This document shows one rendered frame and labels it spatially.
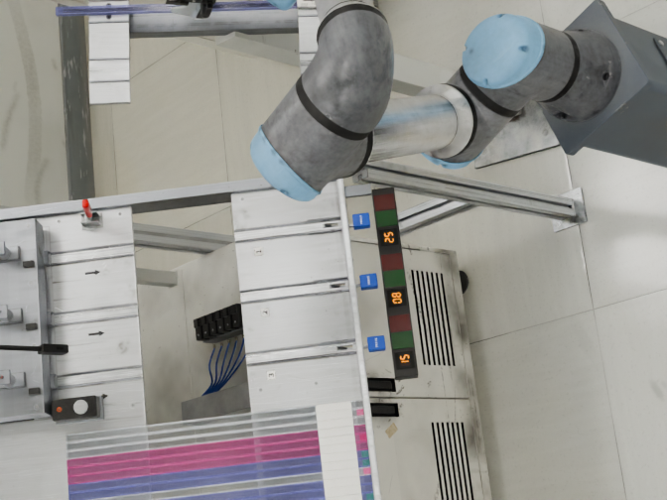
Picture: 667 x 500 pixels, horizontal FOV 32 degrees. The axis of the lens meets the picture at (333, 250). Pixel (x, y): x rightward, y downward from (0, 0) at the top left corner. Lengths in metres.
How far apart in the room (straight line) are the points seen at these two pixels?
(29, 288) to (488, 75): 0.85
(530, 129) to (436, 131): 0.99
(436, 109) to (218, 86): 1.96
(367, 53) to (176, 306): 1.26
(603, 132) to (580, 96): 0.11
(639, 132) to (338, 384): 0.66
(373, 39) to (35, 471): 0.99
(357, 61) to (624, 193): 1.20
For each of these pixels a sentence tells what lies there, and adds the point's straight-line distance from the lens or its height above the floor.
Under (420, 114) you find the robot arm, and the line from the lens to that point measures 1.73.
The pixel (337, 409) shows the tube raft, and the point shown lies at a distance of 2.00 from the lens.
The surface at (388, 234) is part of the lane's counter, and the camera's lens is 2.08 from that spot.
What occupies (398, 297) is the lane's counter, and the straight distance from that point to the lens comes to 2.05.
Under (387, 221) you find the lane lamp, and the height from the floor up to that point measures 0.66.
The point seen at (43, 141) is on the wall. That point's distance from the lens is 4.17.
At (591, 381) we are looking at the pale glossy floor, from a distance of 2.59.
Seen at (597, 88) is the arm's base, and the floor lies 0.59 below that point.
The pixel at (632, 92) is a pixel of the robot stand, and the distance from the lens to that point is 1.93.
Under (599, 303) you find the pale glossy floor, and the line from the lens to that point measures 2.59.
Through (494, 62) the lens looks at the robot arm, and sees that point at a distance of 1.81.
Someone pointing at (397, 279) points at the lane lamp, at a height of 0.65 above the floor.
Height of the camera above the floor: 2.12
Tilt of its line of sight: 42 degrees down
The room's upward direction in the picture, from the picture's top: 83 degrees counter-clockwise
